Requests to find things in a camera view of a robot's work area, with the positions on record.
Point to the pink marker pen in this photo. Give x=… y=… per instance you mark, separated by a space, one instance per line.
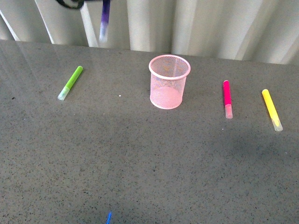
x=227 y=100

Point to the purple marker pen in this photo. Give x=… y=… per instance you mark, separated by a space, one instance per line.
x=104 y=21

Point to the pink mesh cup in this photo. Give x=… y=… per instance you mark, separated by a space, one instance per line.
x=167 y=81

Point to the green marker pen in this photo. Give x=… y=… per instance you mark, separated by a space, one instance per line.
x=64 y=92

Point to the yellow marker pen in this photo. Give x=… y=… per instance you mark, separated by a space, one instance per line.
x=272 y=110

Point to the white pleated curtain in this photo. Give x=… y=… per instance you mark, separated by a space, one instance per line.
x=254 y=30

